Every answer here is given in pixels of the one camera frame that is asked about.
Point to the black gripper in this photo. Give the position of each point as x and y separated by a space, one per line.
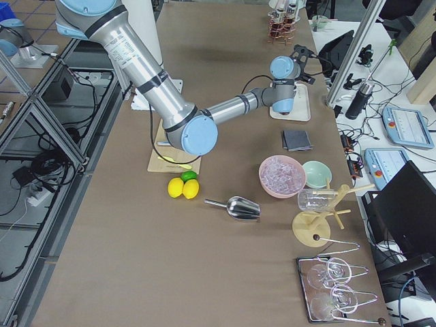
285 112

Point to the copper wire bottle basket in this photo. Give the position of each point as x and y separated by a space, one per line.
286 34

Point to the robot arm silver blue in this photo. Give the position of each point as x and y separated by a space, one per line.
187 128

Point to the tea bottle middle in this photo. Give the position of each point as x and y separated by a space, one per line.
290 13

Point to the tea bottle front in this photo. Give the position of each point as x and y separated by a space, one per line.
277 15

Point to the black equipment case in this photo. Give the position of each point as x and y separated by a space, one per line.
333 53

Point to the cream rectangular tray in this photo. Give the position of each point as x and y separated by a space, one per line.
301 109

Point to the black thermos bottle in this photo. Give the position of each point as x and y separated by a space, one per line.
360 100

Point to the dark grey folded cloth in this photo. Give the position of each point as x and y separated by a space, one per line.
296 140

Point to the green small bowl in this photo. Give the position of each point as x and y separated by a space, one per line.
318 174

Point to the pink bowl with ice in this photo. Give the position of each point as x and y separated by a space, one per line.
281 176

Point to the clear glass jar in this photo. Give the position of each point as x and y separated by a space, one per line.
315 199

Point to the yellow plastic knife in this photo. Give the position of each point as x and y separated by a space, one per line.
171 161

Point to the metal ice scoop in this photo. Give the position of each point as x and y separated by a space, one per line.
239 208

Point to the green lime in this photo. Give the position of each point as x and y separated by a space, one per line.
188 175

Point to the wooden cutting board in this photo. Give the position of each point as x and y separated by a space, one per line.
157 164

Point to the yellow lemon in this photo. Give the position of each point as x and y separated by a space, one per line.
191 189
175 187

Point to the wooden mug tree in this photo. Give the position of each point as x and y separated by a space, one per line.
312 228

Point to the black monitor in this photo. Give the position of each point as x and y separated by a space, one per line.
404 211

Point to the mirror tray with glasses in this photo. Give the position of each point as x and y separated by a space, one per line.
327 295

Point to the aluminium frame post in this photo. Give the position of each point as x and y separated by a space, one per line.
365 26

